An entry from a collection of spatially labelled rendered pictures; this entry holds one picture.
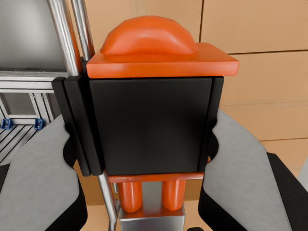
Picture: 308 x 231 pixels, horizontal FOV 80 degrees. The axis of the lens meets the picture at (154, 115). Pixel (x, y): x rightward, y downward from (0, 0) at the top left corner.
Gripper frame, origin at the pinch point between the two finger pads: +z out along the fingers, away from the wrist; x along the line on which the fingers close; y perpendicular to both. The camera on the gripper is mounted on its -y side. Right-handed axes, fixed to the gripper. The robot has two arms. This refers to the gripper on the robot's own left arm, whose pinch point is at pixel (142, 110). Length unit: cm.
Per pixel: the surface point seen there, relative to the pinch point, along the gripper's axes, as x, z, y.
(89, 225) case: -13.6, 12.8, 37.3
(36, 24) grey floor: -59, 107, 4
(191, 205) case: 9.4, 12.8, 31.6
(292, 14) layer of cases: 47, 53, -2
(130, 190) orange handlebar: -1.3, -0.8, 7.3
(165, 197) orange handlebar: 1.7, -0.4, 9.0
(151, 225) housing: 0.4, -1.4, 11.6
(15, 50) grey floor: -76, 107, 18
